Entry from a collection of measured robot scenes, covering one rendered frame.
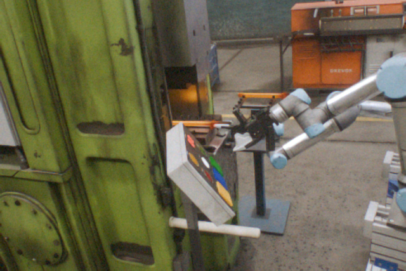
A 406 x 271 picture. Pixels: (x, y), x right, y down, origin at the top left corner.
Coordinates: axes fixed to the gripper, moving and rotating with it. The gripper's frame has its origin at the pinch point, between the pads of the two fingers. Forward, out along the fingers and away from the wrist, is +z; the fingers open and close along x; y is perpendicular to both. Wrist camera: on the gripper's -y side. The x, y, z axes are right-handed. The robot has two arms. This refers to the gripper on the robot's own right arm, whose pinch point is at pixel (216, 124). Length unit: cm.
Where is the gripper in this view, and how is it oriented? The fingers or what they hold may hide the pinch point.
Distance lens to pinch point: 183.6
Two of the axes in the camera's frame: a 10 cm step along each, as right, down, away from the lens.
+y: 1.3, 9.2, 3.7
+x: 3.3, -3.9, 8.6
